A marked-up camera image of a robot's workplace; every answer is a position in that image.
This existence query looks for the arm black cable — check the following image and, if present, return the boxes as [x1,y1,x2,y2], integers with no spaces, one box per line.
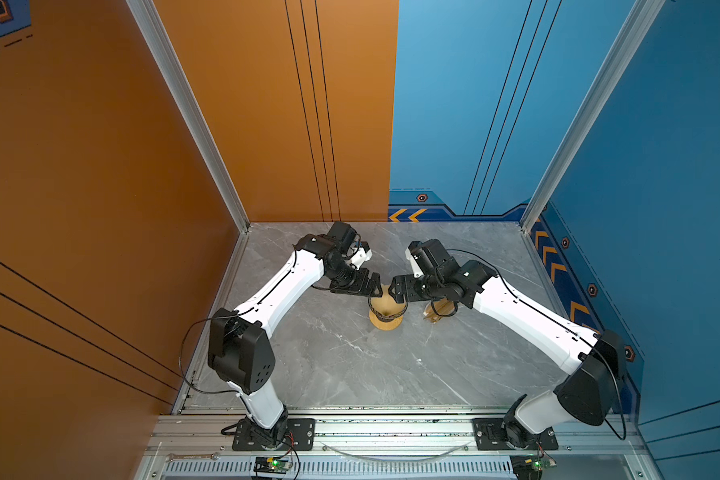
[178,311,241,397]
[446,248,628,442]

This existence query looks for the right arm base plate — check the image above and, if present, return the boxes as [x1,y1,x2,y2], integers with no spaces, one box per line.
[472,418,559,451]

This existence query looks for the wooden ring dripper stand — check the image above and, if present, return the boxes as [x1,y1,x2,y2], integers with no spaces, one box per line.
[369,312,404,331]

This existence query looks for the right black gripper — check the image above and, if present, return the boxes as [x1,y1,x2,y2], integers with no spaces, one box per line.
[386,274,443,303]

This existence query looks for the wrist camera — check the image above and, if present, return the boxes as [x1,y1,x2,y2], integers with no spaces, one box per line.
[405,248,424,278]
[349,241,373,270]

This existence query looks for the clear tube on rail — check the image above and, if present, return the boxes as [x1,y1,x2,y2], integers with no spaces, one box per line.
[322,443,470,464]

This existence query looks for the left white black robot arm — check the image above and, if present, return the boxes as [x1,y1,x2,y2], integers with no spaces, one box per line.
[207,221,382,448]

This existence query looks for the aluminium rail base frame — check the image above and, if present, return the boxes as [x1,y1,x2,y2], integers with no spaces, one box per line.
[134,407,662,479]

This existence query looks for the right aluminium corner post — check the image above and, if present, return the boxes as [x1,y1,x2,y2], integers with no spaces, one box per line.
[519,0,665,234]

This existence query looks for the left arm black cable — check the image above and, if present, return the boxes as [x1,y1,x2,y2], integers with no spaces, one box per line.
[178,311,241,397]

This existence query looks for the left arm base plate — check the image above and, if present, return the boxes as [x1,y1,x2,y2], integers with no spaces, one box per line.
[232,418,315,452]

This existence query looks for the left green circuit board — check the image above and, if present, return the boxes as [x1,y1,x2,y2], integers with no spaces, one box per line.
[252,456,295,479]

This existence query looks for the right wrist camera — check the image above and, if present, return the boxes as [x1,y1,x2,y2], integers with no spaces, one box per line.
[405,248,424,278]

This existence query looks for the green circuit board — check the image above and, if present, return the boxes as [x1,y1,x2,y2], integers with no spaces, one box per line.
[510,457,557,480]
[252,456,295,479]

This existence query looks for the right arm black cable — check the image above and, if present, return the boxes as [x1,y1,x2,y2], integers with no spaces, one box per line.
[446,248,628,442]

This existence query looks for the aluminium corner post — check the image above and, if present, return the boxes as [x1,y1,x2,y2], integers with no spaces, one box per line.
[126,0,250,234]
[519,0,665,234]

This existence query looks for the right green circuit board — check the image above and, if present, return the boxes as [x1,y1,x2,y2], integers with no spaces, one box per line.
[510,457,557,480]

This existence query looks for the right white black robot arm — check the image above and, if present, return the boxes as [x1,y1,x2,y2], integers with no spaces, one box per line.
[389,239,626,449]

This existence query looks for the left aluminium corner post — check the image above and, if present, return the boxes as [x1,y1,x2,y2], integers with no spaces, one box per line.
[126,0,250,234]

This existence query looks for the black ribbed coffee dripper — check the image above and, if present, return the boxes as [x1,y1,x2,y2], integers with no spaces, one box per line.
[368,296,408,323]

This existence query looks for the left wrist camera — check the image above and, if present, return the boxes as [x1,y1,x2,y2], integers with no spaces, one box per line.
[349,241,373,270]

